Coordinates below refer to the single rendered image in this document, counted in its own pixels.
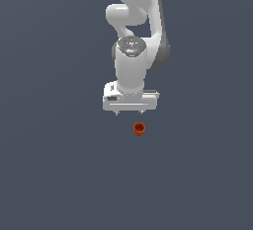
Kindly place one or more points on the small orange cup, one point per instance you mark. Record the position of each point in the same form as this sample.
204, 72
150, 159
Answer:
139, 129

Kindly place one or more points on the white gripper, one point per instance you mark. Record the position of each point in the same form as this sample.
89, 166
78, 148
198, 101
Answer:
130, 102

